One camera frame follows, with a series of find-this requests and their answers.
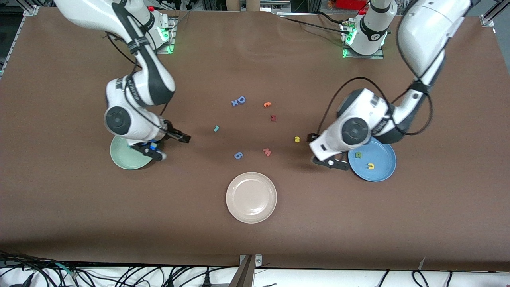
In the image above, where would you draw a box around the blue round plate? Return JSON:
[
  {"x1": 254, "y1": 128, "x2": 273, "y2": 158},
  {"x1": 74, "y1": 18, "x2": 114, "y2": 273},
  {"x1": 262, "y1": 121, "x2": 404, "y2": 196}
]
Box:
[{"x1": 348, "y1": 138, "x2": 397, "y2": 182}]

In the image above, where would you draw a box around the aluminium frame extrusion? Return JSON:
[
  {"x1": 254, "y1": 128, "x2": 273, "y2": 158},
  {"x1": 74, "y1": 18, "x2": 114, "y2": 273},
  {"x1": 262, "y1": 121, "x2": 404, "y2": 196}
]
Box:
[{"x1": 480, "y1": 0, "x2": 503, "y2": 28}]

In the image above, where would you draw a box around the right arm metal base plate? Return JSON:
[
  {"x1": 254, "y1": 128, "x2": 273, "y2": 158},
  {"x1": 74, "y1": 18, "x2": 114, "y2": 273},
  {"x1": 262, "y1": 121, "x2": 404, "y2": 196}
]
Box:
[{"x1": 153, "y1": 16, "x2": 178, "y2": 54}]

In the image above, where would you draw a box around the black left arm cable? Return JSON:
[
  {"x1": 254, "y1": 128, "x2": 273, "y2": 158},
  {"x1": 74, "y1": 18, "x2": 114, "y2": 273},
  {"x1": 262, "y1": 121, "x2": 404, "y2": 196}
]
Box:
[{"x1": 317, "y1": 77, "x2": 433, "y2": 136}]

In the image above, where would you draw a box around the red box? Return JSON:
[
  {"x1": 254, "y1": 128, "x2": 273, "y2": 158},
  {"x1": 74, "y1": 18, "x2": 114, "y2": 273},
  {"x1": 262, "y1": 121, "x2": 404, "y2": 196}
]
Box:
[{"x1": 337, "y1": 0, "x2": 367, "y2": 10}]

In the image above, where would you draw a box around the aluminium camera post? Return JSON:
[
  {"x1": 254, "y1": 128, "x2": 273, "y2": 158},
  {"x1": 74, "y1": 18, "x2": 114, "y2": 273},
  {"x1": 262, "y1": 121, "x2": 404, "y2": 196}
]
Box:
[{"x1": 229, "y1": 254, "x2": 263, "y2": 287}]

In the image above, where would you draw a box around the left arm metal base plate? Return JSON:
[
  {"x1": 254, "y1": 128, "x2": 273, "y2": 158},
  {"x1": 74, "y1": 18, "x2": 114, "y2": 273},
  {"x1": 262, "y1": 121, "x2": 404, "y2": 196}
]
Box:
[{"x1": 342, "y1": 19, "x2": 385, "y2": 59}]

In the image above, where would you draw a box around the beige round plate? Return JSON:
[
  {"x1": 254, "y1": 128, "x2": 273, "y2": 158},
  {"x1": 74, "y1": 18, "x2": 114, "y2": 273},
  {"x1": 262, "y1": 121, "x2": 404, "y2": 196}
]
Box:
[{"x1": 226, "y1": 172, "x2": 277, "y2": 224}]

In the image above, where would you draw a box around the metal rail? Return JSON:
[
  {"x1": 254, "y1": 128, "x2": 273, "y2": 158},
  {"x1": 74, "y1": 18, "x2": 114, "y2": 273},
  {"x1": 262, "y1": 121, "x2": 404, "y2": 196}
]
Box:
[{"x1": 261, "y1": 0, "x2": 291, "y2": 12}]

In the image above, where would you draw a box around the brown table cover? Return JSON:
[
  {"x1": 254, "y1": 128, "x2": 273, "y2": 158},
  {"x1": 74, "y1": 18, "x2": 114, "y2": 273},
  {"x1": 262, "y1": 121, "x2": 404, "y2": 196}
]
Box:
[{"x1": 0, "y1": 7, "x2": 510, "y2": 272}]

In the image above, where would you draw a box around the light green round plate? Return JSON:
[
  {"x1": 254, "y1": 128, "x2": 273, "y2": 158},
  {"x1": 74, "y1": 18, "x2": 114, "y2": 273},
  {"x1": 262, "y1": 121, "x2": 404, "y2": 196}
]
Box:
[{"x1": 110, "y1": 136, "x2": 157, "y2": 170}]

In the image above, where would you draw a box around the black cable on table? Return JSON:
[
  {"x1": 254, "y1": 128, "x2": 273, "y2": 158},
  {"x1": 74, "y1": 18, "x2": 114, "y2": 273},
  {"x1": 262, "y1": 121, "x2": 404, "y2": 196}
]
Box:
[{"x1": 278, "y1": 12, "x2": 351, "y2": 34}]

